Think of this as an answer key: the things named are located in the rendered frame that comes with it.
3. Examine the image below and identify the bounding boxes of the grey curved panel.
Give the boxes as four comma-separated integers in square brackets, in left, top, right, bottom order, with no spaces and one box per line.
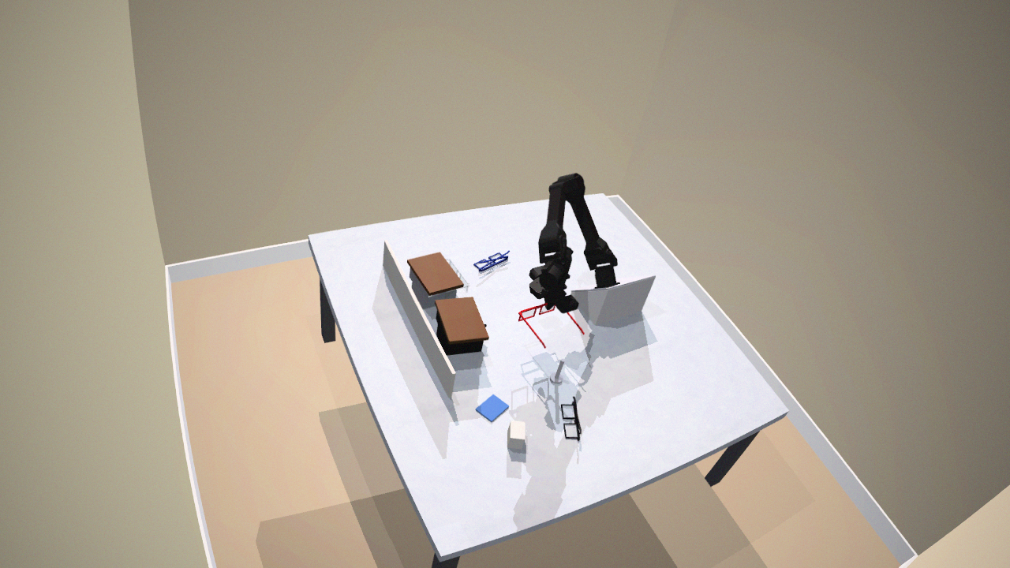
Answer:
[383,240,456,398]

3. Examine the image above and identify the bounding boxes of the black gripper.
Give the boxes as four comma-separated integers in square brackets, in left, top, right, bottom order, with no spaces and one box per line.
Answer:
[529,265,579,314]

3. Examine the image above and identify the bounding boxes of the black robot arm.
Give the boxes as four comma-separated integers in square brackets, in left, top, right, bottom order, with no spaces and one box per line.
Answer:
[529,173,620,299]

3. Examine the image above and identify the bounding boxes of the black glasses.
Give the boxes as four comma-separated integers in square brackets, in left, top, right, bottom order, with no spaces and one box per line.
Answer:
[561,396,582,441]

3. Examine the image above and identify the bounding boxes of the blue flat rectangular pad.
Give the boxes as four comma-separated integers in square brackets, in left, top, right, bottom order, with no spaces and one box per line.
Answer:
[475,394,509,422]

